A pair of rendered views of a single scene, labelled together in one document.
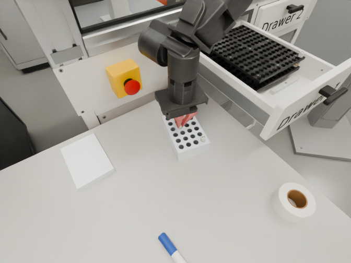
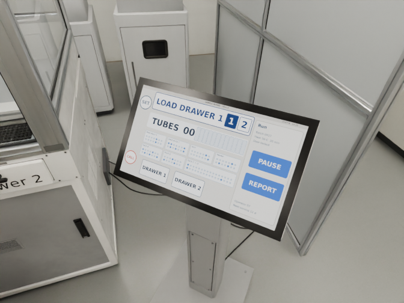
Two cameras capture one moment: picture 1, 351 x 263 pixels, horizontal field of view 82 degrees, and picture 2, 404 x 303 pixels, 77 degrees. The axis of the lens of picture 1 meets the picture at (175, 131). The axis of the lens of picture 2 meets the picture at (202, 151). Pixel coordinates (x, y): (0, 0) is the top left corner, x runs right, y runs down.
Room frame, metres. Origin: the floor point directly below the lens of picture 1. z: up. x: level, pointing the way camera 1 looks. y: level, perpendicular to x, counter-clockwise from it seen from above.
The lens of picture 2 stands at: (0.42, -1.22, 1.54)
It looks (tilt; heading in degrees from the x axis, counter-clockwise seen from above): 41 degrees down; 16
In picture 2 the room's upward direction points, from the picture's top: 1 degrees clockwise
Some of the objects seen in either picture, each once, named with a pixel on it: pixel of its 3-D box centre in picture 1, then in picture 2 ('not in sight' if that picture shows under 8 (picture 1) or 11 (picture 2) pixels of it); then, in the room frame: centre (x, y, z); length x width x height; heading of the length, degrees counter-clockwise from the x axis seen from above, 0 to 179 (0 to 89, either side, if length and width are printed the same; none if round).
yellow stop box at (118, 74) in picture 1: (125, 79); not in sight; (0.42, 0.13, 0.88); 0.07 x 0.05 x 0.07; 125
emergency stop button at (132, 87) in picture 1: (131, 86); not in sight; (0.39, 0.11, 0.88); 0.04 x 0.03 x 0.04; 125
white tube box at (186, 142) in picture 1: (184, 133); not in sight; (0.32, -0.02, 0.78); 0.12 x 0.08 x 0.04; 21
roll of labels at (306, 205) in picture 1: (292, 202); not in sight; (0.14, -0.24, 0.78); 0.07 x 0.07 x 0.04
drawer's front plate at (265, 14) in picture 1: (282, 15); (2, 180); (0.80, -0.40, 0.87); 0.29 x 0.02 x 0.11; 125
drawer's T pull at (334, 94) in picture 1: (330, 93); not in sight; (0.33, -0.33, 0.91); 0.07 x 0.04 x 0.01; 125
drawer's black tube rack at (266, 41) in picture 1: (246, 59); not in sight; (0.52, -0.20, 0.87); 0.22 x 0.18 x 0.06; 35
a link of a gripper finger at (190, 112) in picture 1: (176, 113); not in sight; (0.32, 0.00, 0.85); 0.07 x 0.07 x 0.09; 21
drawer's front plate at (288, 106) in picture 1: (311, 97); not in sight; (0.35, -0.32, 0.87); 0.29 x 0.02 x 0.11; 125
